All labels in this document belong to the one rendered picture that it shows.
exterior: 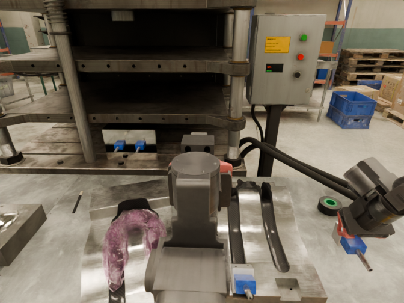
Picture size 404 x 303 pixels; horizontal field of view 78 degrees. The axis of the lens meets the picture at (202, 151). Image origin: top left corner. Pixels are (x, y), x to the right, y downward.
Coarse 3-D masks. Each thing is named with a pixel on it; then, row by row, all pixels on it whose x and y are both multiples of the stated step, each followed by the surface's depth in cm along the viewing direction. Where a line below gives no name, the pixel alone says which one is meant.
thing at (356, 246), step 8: (336, 224) 67; (336, 232) 67; (336, 240) 67; (344, 240) 64; (352, 240) 63; (360, 240) 63; (344, 248) 64; (352, 248) 62; (360, 248) 62; (360, 256) 60; (368, 264) 58
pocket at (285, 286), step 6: (276, 282) 61; (282, 282) 61; (288, 282) 61; (294, 282) 61; (282, 288) 61; (288, 288) 61; (294, 288) 61; (282, 294) 60; (288, 294) 60; (294, 294) 60; (300, 294) 58; (282, 300) 57; (288, 300) 57; (294, 300) 57; (300, 300) 57
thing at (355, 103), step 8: (336, 96) 396; (352, 96) 411; (360, 96) 396; (336, 104) 396; (344, 104) 371; (352, 104) 358; (360, 104) 358; (368, 104) 358; (376, 104) 358; (344, 112) 369; (352, 112) 364; (360, 112) 364; (368, 112) 364
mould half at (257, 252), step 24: (240, 192) 83; (288, 192) 83; (240, 216) 78; (288, 216) 78; (264, 240) 71; (288, 240) 71; (264, 264) 64; (312, 264) 64; (264, 288) 58; (312, 288) 58
